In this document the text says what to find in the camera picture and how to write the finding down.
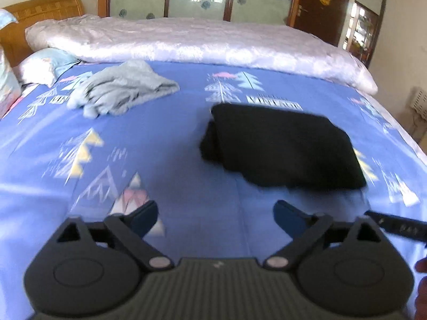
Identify black pants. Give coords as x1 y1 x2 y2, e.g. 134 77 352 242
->
199 103 368 190

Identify white quilt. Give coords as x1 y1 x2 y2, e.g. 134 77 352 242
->
25 14 378 95

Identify white wall radiator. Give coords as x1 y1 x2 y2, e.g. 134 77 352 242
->
410 87 427 121

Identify small white blue pillow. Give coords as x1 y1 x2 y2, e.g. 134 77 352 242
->
17 47 82 87

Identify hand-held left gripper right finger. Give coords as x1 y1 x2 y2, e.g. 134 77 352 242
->
263 200 391 270

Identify wooden headboard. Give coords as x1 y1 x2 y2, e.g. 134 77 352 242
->
0 0 85 69

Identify dark framed mirror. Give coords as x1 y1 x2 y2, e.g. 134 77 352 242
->
340 0 390 68

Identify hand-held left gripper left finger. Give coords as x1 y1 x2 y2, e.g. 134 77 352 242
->
55 201 176 271

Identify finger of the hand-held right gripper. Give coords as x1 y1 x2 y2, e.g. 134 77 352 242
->
364 209 427 245

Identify blue crinkled pillow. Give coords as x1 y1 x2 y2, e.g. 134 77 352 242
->
0 8 19 33

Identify dark brown wooden door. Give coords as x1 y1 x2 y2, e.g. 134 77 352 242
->
294 0 355 48

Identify large pale printed pillow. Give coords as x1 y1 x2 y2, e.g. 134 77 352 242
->
0 45 22 121

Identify blue printed bed sheet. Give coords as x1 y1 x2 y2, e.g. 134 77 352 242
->
0 61 427 320

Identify grey garment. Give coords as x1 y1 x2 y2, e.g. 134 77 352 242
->
67 59 180 119

